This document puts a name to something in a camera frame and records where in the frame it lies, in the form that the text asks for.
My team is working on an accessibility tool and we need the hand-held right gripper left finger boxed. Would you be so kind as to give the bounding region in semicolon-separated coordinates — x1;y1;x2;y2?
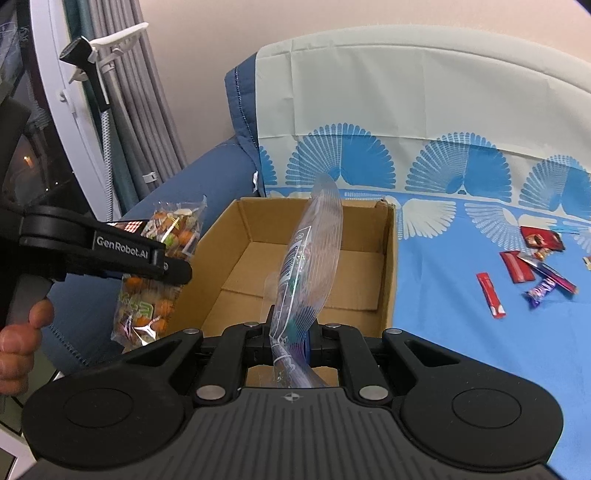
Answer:
122;320;275;404

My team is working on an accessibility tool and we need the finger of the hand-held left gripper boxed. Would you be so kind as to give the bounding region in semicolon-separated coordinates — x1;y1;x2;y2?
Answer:
104;255;193;287

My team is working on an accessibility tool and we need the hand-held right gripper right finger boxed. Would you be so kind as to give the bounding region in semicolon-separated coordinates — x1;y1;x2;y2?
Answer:
307;322;462;405

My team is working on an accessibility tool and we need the bag of orange candies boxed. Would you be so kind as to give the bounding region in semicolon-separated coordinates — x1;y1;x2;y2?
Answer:
111;196;208;348

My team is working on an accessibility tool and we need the cardboard box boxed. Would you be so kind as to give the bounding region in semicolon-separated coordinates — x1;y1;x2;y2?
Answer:
173;196;400;389

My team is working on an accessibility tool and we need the clear plastic snack bag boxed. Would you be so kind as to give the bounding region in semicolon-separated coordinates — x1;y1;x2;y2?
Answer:
265;173;345;391

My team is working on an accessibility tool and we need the plain red snack packet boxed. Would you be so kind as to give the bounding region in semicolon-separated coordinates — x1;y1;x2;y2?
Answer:
500;251;536;284

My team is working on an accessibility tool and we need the purple swirl snack packet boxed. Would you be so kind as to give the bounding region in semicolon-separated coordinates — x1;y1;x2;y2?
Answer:
524;276;560;309

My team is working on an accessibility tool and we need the red picture snack packet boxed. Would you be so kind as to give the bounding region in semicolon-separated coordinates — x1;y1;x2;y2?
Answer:
520;226;566;253

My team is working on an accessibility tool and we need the person's left hand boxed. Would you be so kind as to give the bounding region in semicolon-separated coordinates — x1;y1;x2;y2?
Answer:
0;298;55;396

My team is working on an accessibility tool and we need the dark blue quilted blanket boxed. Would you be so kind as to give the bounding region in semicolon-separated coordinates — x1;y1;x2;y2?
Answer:
39;53;260;385

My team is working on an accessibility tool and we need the blue fan print bedsheet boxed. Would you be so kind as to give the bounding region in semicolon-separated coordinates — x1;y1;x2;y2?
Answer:
255;34;591;467

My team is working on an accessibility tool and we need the black garment steamer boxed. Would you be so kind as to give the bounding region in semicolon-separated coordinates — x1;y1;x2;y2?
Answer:
60;39;115;222

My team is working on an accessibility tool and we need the grey teal curtain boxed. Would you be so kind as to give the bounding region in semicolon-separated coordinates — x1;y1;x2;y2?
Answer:
62;0;188;219

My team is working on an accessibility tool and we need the red stick snack packet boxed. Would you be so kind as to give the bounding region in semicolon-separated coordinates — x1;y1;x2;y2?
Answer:
476;272;508;319

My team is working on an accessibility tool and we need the white plastic hanger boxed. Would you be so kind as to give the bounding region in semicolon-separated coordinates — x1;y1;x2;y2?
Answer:
69;22;151;85

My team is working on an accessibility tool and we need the long purple snack bar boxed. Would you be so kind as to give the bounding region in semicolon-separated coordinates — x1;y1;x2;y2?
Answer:
517;251;579;295

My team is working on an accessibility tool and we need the white window frame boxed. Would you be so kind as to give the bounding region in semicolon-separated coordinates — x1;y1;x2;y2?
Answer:
28;0;117;223

